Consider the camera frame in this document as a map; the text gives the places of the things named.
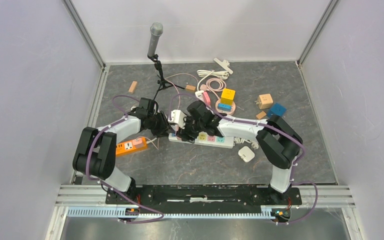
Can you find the wooden block near tripod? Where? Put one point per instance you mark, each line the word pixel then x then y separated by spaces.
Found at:
pixel 190 88

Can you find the slotted cable duct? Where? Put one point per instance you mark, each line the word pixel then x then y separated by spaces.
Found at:
pixel 122 212

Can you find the pink plug on orange strip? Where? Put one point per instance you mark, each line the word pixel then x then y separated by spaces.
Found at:
pixel 140 143

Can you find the blue cube adapter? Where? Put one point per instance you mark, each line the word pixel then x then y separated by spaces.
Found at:
pixel 276 109

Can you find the white clip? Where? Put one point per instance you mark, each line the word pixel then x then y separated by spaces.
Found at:
pixel 224 64

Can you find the flat wooden block right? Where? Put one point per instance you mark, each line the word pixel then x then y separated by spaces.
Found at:
pixel 261 115

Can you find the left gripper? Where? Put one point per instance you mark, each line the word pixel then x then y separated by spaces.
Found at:
pixel 165 127

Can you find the orange power strip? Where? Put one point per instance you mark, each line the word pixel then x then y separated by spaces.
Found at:
pixel 126 148

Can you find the white cube adapter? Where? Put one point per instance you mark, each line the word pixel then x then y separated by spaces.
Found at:
pixel 246 154

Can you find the grey microphone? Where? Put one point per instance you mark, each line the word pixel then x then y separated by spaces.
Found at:
pixel 156 30

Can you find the yellow cube adapter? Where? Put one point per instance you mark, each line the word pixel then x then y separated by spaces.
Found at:
pixel 227 96

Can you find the wooden block left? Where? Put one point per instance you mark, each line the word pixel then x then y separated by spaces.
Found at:
pixel 133 87

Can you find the short white power strip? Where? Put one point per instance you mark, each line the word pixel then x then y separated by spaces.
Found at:
pixel 200 95

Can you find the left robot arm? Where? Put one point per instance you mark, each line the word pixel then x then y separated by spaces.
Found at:
pixel 95 154

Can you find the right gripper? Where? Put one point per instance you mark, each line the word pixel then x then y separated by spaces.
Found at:
pixel 182 133

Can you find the pink flat adapter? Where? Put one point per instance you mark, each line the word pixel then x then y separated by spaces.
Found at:
pixel 206 98

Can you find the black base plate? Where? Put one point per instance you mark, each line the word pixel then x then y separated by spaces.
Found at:
pixel 211 198

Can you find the light blue flat adapter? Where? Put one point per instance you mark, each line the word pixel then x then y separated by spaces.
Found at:
pixel 224 107

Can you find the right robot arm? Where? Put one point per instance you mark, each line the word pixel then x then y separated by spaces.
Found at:
pixel 281 144

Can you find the long white power strip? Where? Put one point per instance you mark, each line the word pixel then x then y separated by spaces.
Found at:
pixel 204 139

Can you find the beige dragon cube adapter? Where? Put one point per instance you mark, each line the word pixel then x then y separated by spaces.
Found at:
pixel 264 101

